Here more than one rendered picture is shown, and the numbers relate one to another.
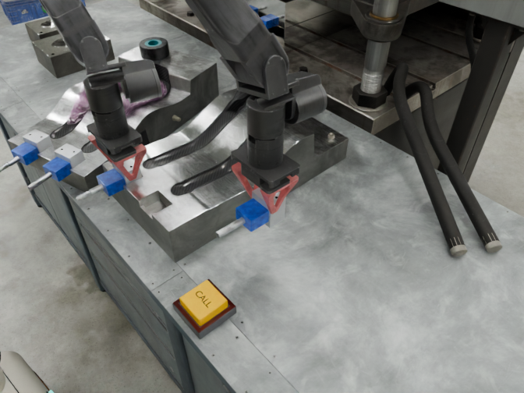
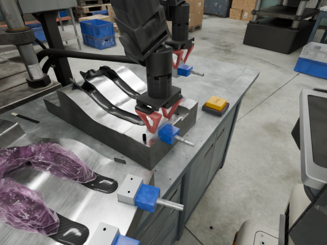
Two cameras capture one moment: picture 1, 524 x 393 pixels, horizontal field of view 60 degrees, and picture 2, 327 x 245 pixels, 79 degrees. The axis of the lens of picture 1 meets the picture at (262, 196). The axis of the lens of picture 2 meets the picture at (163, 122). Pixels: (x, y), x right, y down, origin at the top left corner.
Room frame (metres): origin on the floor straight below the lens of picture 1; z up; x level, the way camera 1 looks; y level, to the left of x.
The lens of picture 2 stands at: (0.80, 0.69, 1.23)
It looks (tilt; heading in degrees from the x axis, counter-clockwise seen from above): 37 degrees down; 256
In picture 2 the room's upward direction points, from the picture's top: straight up
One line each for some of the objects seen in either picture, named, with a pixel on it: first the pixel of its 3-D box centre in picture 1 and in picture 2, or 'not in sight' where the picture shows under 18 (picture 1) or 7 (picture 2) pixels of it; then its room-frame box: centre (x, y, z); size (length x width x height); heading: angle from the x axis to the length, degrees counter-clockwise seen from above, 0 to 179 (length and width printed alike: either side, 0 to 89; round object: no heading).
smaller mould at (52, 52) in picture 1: (74, 51); not in sight; (1.41, 0.61, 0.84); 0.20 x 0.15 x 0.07; 131
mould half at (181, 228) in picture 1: (232, 153); (116, 101); (0.82, 0.07, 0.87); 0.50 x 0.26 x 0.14; 131
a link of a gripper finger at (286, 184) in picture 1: (269, 187); (181, 53); (0.56, -0.01, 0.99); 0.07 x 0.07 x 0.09; 41
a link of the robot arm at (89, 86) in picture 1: (106, 92); (157, 59); (0.71, 0.27, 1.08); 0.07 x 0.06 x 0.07; 115
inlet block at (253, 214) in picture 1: (247, 217); (187, 71); (0.55, 0.02, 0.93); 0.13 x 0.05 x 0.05; 131
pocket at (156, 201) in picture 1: (157, 209); (179, 115); (0.63, 0.21, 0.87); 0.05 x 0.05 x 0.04; 41
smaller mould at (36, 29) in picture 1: (58, 30); not in sight; (1.58, 0.72, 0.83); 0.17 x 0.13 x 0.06; 131
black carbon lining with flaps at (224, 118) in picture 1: (223, 135); (115, 91); (0.82, 0.08, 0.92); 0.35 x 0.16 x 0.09; 131
